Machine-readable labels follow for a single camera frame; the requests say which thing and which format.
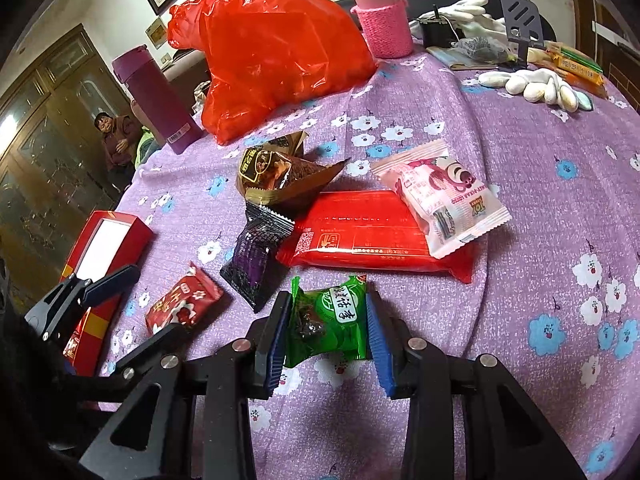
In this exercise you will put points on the black power adapter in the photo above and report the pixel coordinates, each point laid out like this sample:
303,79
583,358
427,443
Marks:
435,32

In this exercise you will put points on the black and purple snack packet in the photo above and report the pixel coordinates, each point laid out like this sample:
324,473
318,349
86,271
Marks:
250,260

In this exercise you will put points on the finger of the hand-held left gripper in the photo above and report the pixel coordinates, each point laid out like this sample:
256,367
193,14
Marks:
150,347
115,282

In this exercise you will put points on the purple floral tablecloth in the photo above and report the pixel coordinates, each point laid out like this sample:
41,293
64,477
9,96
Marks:
525,200

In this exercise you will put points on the grey slotted spatula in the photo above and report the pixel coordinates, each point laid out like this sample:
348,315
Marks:
520,15

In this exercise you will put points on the purple thermos bottle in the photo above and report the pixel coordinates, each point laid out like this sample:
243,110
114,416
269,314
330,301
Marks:
155,100

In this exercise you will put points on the red box with white window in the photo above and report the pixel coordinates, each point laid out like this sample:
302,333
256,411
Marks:
140,235

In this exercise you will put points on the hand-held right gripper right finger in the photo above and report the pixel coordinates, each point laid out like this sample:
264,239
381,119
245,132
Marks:
377,340

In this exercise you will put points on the pink and white snack packet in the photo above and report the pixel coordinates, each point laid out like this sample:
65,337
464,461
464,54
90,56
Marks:
440,195

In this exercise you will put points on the red plastic bag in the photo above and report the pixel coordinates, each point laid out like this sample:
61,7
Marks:
270,50

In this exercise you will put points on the brown snack packet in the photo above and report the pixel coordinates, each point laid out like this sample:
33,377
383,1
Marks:
280,170

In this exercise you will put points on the red plastic snack packet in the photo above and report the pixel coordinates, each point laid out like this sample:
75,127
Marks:
360,230

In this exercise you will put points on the green snack packet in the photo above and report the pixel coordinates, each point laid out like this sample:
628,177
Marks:
330,320

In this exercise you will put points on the cream biscuit packet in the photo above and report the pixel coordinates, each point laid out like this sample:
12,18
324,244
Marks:
542,57

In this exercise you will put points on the pink bottle with knitted sleeve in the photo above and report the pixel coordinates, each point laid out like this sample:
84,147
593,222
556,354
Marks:
382,25

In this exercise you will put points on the small red flower snack packet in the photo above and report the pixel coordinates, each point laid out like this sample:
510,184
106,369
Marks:
182,300

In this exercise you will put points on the yellow green garment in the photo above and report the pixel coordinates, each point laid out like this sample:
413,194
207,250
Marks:
145,147

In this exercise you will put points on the yellow wall plaque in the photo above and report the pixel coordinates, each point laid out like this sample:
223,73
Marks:
156,34

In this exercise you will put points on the clear plastic bag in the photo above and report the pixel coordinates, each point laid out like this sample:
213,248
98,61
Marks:
480,50

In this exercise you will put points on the wooden glass cabinet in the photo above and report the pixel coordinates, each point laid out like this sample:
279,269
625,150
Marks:
50,135

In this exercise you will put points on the white glove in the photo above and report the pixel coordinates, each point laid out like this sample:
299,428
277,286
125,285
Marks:
535,85
475,12

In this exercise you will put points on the paper booklet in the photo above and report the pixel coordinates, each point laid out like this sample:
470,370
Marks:
450,60

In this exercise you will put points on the green biscuit packet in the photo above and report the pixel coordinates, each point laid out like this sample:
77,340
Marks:
562,49

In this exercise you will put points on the wooden door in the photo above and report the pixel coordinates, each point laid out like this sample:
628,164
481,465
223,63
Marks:
615,35

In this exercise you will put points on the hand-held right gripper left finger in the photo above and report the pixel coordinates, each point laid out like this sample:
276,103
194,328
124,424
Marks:
272,340

